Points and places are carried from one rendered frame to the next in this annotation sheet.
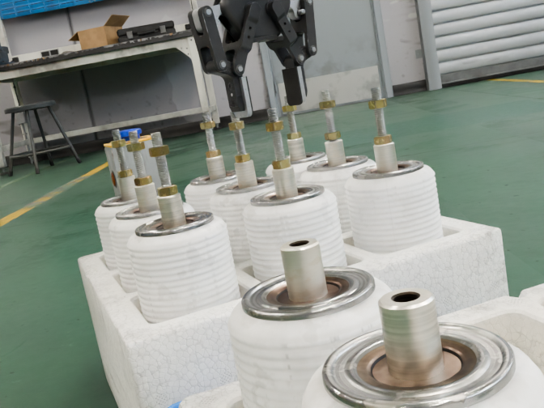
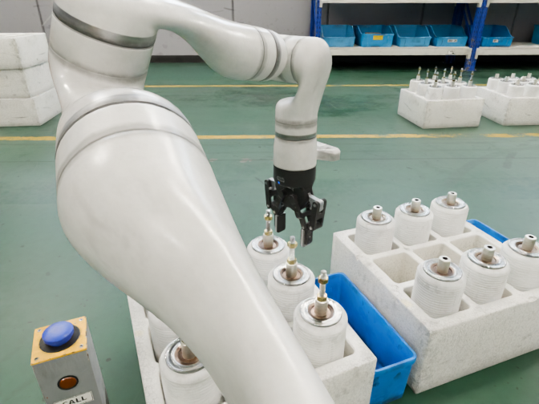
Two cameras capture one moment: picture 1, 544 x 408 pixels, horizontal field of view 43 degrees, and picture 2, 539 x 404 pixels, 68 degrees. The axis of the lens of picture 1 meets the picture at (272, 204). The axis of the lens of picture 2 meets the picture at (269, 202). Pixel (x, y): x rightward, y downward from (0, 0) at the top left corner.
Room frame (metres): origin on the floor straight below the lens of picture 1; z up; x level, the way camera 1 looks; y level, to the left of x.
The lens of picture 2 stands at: (0.76, 0.63, 0.75)
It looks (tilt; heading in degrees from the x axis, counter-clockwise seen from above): 27 degrees down; 266
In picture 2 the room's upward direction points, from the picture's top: straight up
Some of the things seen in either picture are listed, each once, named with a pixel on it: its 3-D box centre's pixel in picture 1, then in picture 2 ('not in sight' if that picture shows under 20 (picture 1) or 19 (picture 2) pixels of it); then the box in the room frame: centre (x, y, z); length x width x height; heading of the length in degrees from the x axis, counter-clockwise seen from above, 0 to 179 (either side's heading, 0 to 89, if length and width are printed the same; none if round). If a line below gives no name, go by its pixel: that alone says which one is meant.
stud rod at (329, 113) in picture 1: (329, 121); not in sight; (0.83, -0.09, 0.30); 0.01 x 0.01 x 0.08
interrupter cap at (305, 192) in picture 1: (287, 196); (291, 274); (0.68, -0.02, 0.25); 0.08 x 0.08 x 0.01
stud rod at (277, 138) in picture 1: (278, 146); (292, 252); (0.68, -0.02, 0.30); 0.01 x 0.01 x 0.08
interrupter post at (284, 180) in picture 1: (285, 184); (291, 268); (0.68, -0.02, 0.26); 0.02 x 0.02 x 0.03
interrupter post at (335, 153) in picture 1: (335, 154); not in sight; (0.83, -0.09, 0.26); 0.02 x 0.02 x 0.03
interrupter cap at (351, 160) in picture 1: (337, 164); not in sight; (0.83, -0.09, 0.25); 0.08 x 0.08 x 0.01
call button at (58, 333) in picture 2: (129, 136); (58, 335); (1.04, 0.19, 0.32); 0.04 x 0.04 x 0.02
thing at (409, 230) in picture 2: not in sight; (409, 239); (0.32, -0.27, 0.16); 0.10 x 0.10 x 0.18
